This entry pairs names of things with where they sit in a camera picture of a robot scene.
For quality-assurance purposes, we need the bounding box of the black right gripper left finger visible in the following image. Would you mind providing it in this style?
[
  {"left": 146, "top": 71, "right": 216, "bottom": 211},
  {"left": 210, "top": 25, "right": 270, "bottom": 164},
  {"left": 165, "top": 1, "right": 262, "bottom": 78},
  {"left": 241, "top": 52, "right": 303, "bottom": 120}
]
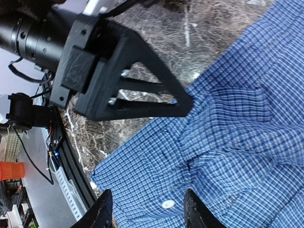
[{"left": 71, "top": 189, "right": 113, "bottom": 228}]

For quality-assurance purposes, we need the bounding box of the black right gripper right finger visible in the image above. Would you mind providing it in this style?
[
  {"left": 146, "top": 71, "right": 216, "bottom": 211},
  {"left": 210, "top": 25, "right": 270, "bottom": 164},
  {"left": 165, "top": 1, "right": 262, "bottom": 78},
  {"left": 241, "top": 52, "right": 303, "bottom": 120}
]
[{"left": 184, "top": 189, "right": 225, "bottom": 228}]

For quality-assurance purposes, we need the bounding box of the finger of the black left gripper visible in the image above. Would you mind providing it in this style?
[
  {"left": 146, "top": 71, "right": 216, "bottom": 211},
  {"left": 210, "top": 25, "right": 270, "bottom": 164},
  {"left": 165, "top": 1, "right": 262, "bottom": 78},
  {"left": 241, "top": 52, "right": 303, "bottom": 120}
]
[{"left": 74, "top": 36, "right": 193, "bottom": 121}]

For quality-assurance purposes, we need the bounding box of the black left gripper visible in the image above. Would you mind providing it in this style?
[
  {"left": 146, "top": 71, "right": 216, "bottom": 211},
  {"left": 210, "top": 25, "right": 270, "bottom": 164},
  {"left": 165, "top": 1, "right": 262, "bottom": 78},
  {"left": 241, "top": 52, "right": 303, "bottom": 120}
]
[{"left": 0, "top": 9, "right": 99, "bottom": 108}]

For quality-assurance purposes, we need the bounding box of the blue checked long sleeve shirt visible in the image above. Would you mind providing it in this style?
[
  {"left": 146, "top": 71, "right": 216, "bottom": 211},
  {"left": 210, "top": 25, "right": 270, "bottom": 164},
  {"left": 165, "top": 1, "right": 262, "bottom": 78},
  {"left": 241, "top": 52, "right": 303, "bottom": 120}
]
[{"left": 91, "top": 0, "right": 304, "bottom": 228}]

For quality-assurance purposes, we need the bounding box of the orange object outside cell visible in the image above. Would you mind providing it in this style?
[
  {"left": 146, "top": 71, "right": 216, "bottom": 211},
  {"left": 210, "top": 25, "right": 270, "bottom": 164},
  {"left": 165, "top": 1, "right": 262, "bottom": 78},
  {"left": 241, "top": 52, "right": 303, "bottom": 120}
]
[{"left": 0, "top": 162, "right": 25, "bottom": 181}]

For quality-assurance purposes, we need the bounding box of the white slotted cable duct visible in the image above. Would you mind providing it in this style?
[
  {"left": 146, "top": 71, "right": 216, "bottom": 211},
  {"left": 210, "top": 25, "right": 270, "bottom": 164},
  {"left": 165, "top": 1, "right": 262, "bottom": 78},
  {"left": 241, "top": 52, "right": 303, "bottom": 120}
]
[{"left": 55, "top": 166, "right": 87, "bottom": 221}]

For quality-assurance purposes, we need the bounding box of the black front table rail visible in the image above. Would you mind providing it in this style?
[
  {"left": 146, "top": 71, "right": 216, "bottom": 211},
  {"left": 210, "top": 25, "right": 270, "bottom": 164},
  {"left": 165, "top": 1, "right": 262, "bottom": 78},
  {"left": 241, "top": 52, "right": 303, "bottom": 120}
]
[{"left": 51, "top": 107, "right": 96, "bottom": 209}]

